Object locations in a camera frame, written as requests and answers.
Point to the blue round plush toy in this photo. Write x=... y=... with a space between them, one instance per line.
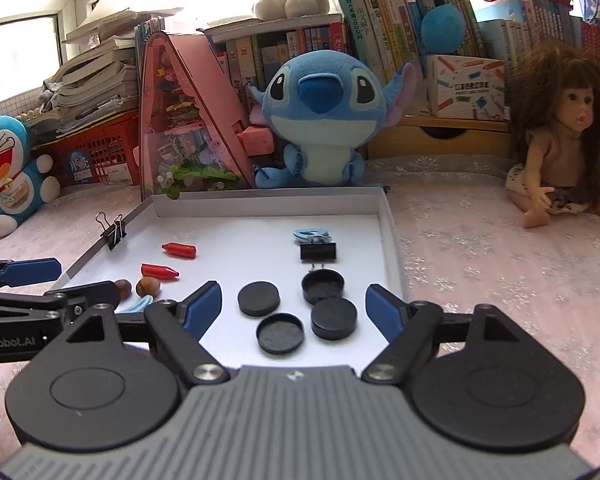
x=440 y=27

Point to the white cardboard box tray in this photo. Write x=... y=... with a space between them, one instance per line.
x=240 y=240

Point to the blue robot cat plush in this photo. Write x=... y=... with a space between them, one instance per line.
x=10 y=160

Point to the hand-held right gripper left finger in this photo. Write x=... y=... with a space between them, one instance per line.
x=202 y=310

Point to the row of shelved books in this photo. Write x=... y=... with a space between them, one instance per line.
x=380 y=15

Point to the grey crumpled plastic bag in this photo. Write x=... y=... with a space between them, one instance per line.
x=50 y=94

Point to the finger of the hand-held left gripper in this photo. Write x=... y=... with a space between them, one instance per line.
x=30 y=270
x=80 y=296

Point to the wooden shelf drawer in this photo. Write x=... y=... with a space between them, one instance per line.
x=405 y=140

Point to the brown walnut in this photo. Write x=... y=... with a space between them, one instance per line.
x=147 y=287
x=123 y=288

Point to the white printed cardboard box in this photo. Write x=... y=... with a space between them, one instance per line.
x=465 y=87

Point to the red bullet-shaped plastic piece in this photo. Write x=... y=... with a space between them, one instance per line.
x=159 y=271
x=179 y=250

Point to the black round plastic cap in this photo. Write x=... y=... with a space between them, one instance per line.
x=280 y=334
x=259 y=299
x=333 y=319
x=322 y=286

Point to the blue alien plush toy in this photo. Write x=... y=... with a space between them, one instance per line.
x=320 y=125

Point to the red plastic crate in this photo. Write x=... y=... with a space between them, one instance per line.
x=110 y=150

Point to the large black binder clip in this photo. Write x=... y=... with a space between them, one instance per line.
x=318 y=251

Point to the pink snowflake tablecloth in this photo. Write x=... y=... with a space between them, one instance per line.
x=480 y=250

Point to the brown-haired baby doll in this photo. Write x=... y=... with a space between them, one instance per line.
x=575 y=105

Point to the pink triangular toy house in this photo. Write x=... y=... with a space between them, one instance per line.
x=180 y=125

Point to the small black binder clip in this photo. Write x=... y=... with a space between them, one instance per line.
x=115 y=237

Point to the stack of books and papers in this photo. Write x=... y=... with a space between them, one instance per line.
x=95 y=80

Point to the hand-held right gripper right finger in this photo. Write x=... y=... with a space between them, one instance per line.
x=382 y=310

